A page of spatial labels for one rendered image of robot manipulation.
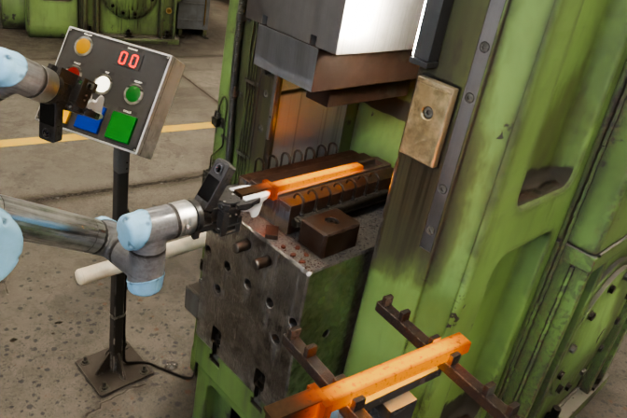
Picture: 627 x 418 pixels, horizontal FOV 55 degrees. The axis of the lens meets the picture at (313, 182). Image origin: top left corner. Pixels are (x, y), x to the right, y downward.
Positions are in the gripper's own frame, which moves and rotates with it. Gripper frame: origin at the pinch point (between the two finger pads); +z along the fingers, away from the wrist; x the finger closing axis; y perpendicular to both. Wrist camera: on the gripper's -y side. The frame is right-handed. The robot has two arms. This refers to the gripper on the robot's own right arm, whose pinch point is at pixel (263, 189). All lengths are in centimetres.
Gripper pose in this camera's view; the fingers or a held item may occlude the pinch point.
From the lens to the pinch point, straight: 142.3
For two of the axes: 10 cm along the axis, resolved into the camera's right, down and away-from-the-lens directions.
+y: -1.7, 8.9, 4.3
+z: 7.2, -1.8, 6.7
